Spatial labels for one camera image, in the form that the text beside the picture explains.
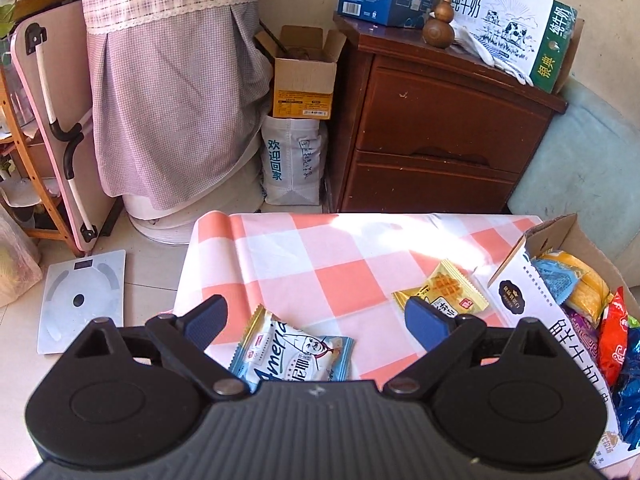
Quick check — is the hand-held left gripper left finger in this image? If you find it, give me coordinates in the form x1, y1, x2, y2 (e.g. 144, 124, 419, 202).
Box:
72, 294, 253, 403

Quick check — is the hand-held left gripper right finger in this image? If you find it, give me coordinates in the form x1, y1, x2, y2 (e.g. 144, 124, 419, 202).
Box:
382, 296, 556, 403

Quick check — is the small yellow snack packet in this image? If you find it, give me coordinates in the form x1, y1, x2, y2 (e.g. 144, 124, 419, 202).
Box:
391, 259, 491, 318

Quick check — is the light blue snack packet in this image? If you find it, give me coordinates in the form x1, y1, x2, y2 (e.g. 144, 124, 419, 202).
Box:
229, 304, 356, 395

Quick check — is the white printed cardboard box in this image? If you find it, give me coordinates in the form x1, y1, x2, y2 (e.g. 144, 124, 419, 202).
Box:
487, 212, 640, 468

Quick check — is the purple snack packet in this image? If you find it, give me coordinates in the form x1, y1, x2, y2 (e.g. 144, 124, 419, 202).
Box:
565, 305, 606, 356

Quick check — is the gold yellow snack packet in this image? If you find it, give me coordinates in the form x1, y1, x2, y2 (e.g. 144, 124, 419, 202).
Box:
545, 252, 613, 323

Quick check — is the orange-red snack packet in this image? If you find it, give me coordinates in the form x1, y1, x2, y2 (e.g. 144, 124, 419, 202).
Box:
595, 286, 630, 388

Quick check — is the blue foil snack packet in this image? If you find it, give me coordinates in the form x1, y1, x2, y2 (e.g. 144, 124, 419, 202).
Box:
611, 327, 640, 451

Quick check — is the white round fan base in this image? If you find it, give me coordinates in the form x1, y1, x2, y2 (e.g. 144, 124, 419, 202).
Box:
122, 160, 263, 247

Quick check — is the pink checked tablecloth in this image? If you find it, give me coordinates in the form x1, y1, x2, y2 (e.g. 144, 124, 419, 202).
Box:
171, 210, 543, 386

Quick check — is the white bathroom scale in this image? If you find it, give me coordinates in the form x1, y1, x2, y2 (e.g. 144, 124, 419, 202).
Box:
37, 249, 127, 357

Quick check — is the blue patterned snack packet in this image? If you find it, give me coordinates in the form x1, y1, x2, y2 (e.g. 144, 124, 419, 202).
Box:
530, 255, 588, 306

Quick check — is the white bag with blue print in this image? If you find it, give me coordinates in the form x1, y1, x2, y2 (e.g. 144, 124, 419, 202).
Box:
260, 114, 328, 207

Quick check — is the clear plastic bag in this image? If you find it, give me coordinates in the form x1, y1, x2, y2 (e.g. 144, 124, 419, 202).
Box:
0, 205, 43, 308

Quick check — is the dark wooden nightstand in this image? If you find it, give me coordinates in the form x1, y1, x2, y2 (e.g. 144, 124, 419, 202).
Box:
327, 11, 569, 214

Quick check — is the light blue sofa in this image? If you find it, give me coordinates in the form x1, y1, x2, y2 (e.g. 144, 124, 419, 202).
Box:
507, 77, 640, 291

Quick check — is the plaid cloth cover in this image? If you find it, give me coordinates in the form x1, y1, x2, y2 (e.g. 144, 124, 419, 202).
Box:
77, 0, 281, 213

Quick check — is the wooden shelf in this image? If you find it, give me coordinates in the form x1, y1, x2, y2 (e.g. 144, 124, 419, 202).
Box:
0, 65, 83, 256

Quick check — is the small yellow cardboard box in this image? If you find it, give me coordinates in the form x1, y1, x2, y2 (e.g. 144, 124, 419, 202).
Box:
255, 25, 348, 121

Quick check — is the pink folding table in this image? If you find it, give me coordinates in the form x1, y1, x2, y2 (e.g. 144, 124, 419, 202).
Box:
10, 0, 126, 257

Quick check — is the white work glove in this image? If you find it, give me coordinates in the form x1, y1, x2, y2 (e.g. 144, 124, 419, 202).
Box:
452, 27, 536, 87

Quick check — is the wooden gourd ornament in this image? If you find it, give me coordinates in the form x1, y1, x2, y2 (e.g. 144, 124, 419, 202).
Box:
422, 0, 456, 50

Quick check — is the white and green milk carton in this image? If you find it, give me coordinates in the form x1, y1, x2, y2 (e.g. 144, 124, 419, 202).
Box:
440, 0, 585, 95

